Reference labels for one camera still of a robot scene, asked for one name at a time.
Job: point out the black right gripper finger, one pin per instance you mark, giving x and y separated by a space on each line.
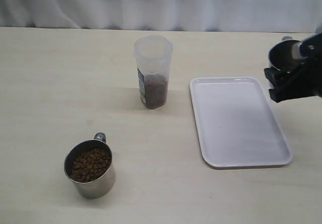
285 86
307 48

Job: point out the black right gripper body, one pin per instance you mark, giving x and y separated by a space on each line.
308 75

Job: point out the steel cup with kibble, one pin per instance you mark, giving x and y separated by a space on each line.
280 56
89 166

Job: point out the white rectangular plastic tray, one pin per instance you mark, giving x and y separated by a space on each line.
236 125

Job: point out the white curtain backdrop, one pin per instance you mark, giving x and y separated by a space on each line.
301 16

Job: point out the clear plastic tall container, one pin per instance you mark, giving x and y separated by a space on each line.
153 55

